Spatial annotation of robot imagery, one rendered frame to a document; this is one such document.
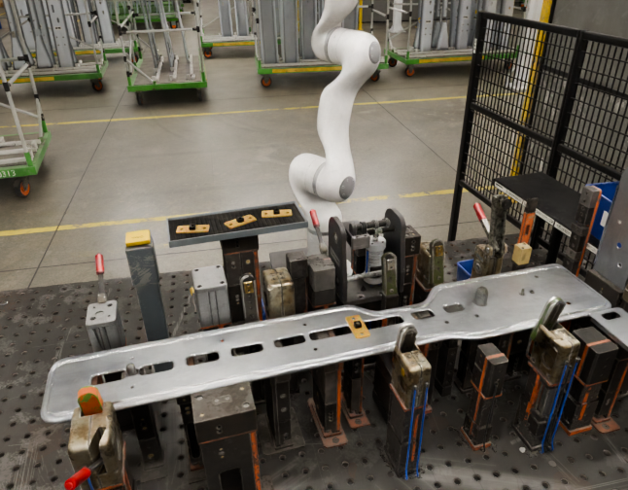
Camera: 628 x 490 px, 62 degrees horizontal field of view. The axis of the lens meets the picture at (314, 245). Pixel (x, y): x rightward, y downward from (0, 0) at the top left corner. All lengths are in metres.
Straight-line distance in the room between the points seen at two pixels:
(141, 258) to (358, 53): 0.80
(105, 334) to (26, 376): 0.53
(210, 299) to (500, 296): 0.75
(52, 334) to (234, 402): 0.99
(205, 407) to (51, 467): 0.56
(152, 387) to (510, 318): 0.86
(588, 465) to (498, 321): 0.41
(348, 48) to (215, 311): 0.80
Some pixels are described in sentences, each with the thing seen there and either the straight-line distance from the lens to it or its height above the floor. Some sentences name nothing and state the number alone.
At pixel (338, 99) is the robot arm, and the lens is 1.57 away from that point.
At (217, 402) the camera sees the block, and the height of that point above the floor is 1.03.
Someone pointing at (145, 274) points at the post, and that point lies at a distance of 1.45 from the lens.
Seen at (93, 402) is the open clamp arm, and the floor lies 1.08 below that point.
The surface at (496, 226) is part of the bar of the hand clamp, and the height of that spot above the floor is 1.14.
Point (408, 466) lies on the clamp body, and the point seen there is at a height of 0.73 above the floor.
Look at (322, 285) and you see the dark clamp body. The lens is 1.39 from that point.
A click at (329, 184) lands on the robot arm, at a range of 1.57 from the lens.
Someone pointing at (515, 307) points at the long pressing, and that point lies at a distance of 1.44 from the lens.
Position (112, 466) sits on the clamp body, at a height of 1.00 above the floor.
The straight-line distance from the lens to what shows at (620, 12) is 3.57.
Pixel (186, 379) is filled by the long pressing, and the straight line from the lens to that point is 1.20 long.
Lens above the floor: 1.82
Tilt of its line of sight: 30 degrees down
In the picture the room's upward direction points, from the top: 1 degrees counter-clockwise
